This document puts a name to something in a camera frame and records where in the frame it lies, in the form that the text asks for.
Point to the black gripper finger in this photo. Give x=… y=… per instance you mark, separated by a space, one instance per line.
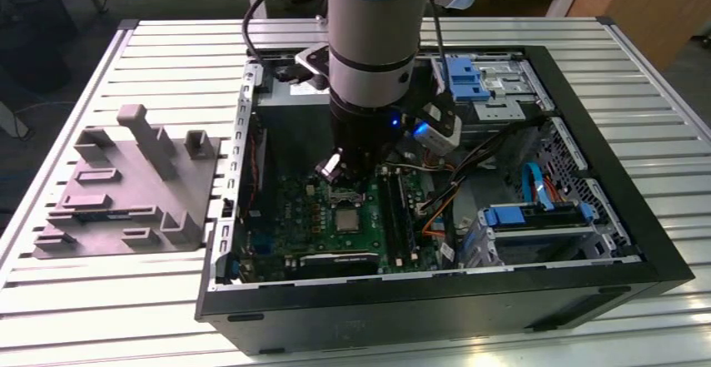
x=328 y=167

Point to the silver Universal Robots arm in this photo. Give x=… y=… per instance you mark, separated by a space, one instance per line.
x=372 y=51

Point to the CPU socket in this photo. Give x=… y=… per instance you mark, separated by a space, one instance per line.
x=348 y=234

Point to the grey power supply unit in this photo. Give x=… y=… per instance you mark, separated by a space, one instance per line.
x=288 y=134

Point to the green motherboard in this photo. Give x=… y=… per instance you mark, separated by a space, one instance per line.
x=300 y=217

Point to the black RAM slot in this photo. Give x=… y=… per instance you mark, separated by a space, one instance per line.
x=388 y=217
x=406 y=225

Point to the black graphics card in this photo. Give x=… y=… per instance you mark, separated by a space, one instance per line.
x=338 y=261

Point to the blue plastic drive latch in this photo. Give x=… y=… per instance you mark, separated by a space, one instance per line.
x=466 y=80

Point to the silver metal drive cage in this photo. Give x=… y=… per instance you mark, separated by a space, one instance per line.
x=500 y=113

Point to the blue video port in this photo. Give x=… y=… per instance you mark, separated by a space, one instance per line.
x=233 y=270

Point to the hard disk in blue carrier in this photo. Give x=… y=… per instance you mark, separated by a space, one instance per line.
x=505 y=217

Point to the grey plastic parts rack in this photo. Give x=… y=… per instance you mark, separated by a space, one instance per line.
x=144 y=200

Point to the black open PC case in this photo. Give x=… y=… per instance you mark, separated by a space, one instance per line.
x=388 y=313

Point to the green RAM stick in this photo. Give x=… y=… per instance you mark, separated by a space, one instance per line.
x=110 y=216

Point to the silver disk bay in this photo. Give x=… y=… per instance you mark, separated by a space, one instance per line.
x=598 y=238

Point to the wooden cabinet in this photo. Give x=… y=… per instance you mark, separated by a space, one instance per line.
x=655 y=5

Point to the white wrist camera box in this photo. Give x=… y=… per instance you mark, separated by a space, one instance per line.
x=438 y=138

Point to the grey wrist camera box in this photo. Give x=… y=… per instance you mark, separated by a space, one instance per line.
x=313 y=65

